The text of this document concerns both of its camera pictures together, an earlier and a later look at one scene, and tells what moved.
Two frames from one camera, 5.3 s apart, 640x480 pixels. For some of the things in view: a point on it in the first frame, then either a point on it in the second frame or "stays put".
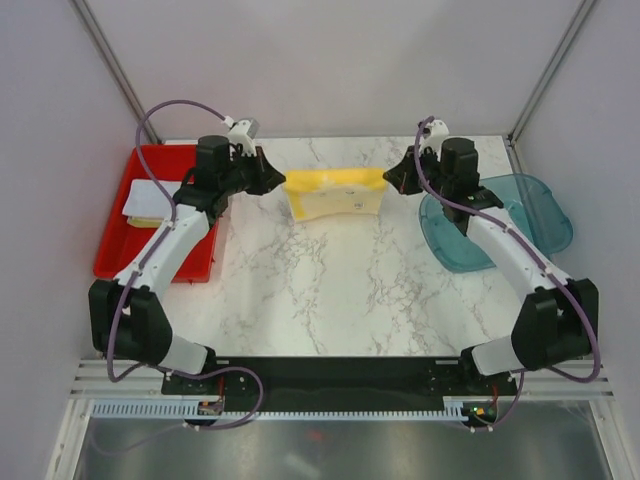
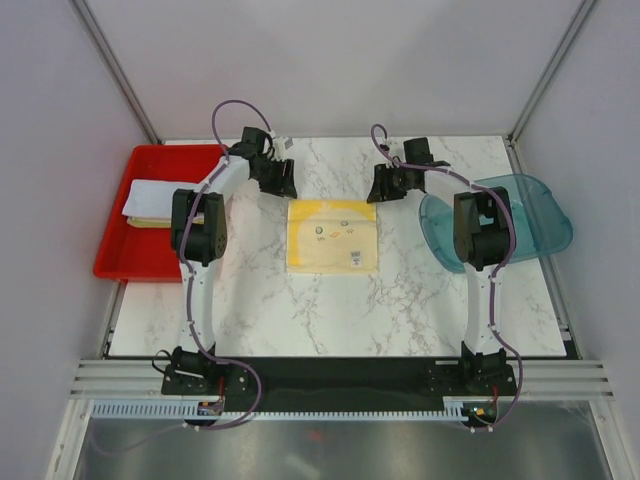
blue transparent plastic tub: (530, 202) stays put
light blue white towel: (147, 198) stays put
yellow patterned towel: (145, 221) stays put
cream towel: (317, 192) → (332, 236)
